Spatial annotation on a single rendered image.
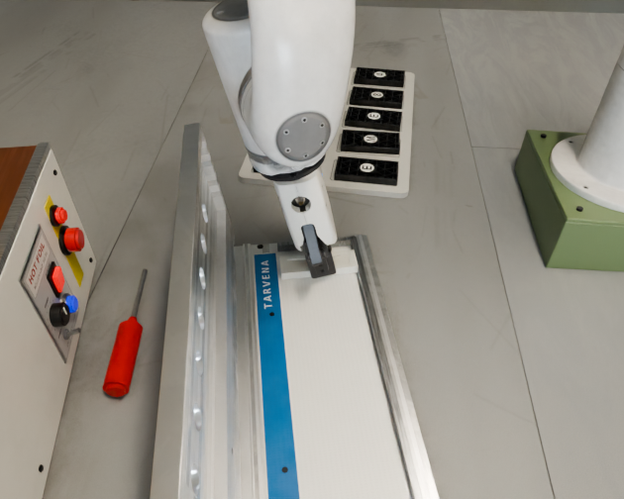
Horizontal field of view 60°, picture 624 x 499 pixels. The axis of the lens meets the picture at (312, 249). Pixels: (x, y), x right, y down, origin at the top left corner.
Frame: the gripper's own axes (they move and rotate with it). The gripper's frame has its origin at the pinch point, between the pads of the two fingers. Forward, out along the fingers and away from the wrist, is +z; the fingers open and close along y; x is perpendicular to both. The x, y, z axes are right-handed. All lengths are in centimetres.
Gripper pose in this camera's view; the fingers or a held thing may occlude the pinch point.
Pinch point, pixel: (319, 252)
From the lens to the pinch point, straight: 68.9
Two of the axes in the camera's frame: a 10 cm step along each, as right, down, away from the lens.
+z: 2.1, 6.8, 7.0
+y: -1.1, -7.0, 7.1
